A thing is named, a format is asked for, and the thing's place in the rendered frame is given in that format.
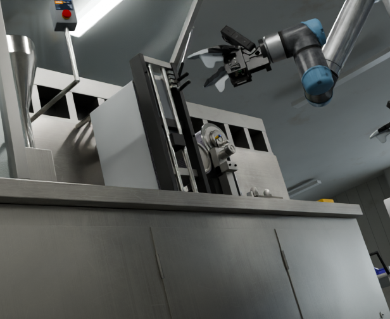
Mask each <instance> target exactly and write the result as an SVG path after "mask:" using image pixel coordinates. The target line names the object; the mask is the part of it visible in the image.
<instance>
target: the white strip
mask: <svg viewBox="0 0 390 319"><path fill-rule="evenodd" d="M134 86H135V83H134V80H132V81H130V82H129V83H128V84H127V85H126V86H124V87H123V88H121V89H120V90H119V91H118V92H116V93H115V94H114V95H112V96H111V97H110V98H109V99H107V100H106V101H105V102H104V103H103V104H101V105H100V106H98V107H97V108H96V109H95V110H94V111H92V112H91V113H90V114H89V115H87V116H86V117H85V118H84V119H83V120H81V121H80V122H78V124H76V125H75V127H76V128H77V129H80V128H81V127H83V126H84V125H85V124H86V123H88V122H89V121H91V122H92V127H93V131H94V136H95V140H96V145H97V151H98V155H99V160H100V164H101V169H102V173H103V178H104V183H105V185H107V186H115V187H132V188H141V189H158V190H159V188H158V183H157V180H156V175H155V172H154V168H153V163H152V160H151V155H150V152H149V148H148V143H147V140H146V135H145V132H144V127H143V124H142V119H141V114H140V111H139V107H138V103H137V99H136V96H135V91H134Z"/></svg>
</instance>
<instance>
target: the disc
mask: <svg viewBox="0 0 390 319"><path fill-rule="evenodd" d="M208 127H215V128H217V129H219V131H221V132H222V133H223V131H222V130H221V129H220V128H219V127H217V126H216V125H214V124H212V123H205V124H204V125H203V126H202V128H201V139H202V141H203V144H204V146H205V148H206V150H207V151H208V152H209V153H210V147H209V146H208V144H207V142H206V139H205V130H206V129H207V128H208ZM223 134H224V133H223ZM224 136H225V134H224ZM225 138H226V139H227V137H226V136H225Z"/></svg>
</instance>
